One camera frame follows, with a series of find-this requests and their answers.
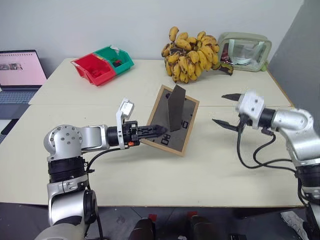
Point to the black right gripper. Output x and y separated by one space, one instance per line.
245 121

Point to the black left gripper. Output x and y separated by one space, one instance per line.
131 132

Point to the wooden picture frame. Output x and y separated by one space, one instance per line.
176 112

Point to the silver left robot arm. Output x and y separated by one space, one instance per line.
65 140

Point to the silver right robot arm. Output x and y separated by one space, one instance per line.
296 130

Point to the blackened banana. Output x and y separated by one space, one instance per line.
226 68

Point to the dark red packet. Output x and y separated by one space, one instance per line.
225 53

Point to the clear pouch with green trim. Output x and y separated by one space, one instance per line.
250 53

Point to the yellow banana bunch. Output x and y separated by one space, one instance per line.
190 57

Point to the small black and red parts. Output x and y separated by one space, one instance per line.
117 61

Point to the green plastic storage bin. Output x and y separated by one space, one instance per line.
117 58

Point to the red plastic storage bin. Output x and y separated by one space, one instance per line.
93 67

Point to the dark rounded shape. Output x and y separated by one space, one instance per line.
203 228
142 230

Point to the white shoe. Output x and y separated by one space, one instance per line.
293 223

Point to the open laptop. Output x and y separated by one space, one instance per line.
17 75

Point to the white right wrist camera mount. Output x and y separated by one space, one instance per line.
251 105

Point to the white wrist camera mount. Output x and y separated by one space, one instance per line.
125 108
251 105

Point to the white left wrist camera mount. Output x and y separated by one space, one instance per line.
125 108

